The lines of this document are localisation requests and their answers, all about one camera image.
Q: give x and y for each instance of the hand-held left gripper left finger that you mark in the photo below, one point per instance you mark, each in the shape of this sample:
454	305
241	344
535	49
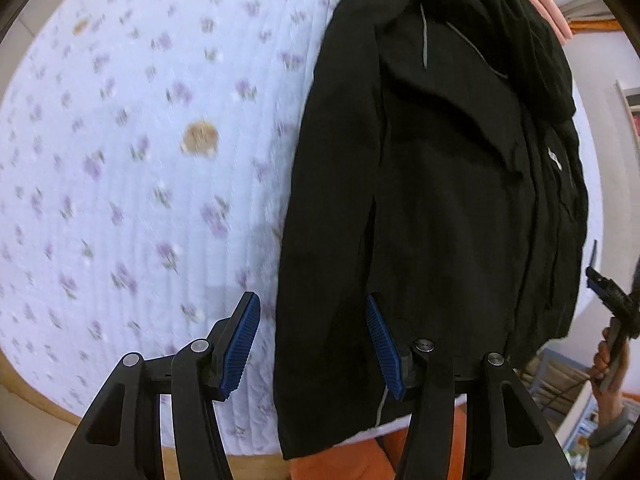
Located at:
240	345

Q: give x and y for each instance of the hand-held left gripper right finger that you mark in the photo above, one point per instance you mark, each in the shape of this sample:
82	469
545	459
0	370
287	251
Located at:
382	345

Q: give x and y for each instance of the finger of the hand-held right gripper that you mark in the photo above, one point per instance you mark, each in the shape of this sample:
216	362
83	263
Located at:
600	285

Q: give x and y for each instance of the black hooded jacket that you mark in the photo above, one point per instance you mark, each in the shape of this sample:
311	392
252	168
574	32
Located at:
440	185

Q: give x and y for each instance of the person's right forearm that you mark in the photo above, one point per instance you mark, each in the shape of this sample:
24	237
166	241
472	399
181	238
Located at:
617	440

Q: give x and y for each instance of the person's right hand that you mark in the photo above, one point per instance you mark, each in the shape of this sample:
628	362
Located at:
605	360

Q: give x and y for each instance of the person's orange pants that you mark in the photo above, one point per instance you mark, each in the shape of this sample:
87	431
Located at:
340	462

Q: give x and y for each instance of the lilac floral bedspread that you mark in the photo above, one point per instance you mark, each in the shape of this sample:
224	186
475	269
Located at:
150	185

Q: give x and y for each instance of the folded pink blanket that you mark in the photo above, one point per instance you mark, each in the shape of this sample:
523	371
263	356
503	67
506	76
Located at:
545	0

